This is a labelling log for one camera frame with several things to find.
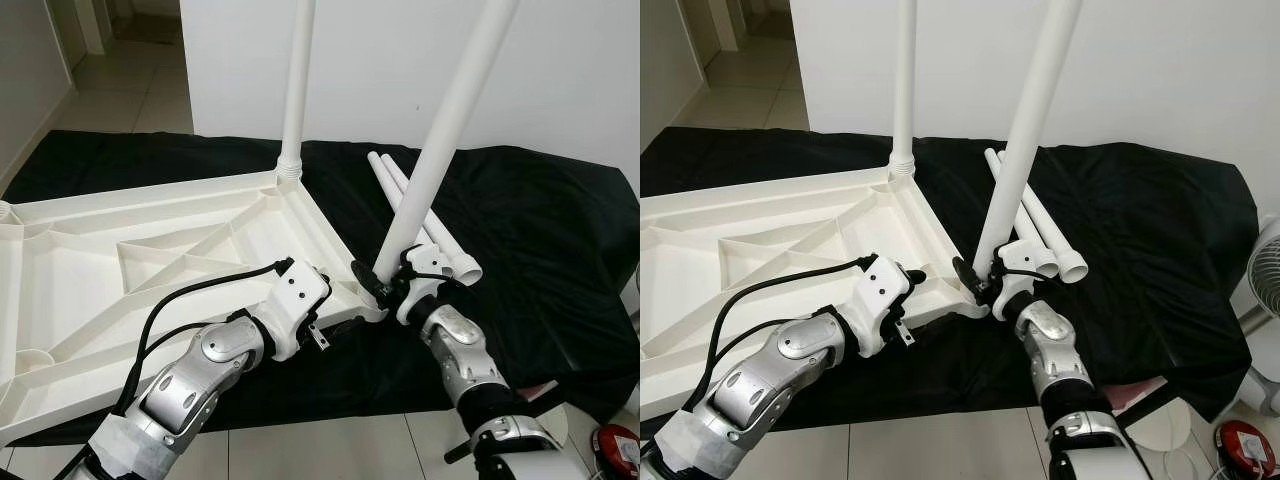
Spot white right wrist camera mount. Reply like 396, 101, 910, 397
398, 245, 453, 326
995, 240, 1049, 321

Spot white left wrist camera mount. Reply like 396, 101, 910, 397
258, 262, 333, 361
850, 255, 913, 356

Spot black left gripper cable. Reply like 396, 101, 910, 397
706, 308, 826, 391
116, 314, 246, 416

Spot white round stand base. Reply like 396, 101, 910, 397
1130, 405, 1201, 451
540, 402, 601, 446

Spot red round floor object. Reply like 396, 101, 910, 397
590, 425, 641, 476
1215, 420, 1280, 471

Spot white plastic table top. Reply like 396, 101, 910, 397
640, 165, 991, 421
0, 168, 386, 448

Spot black table cloth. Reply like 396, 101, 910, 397
640, 126, 1261, 433
0, 128, 641, 446

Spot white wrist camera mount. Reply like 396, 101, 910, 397
258, 262, 333, 361
995, 240, 1049, 321
398, 245, 453, 326
850, 255, 913, 356

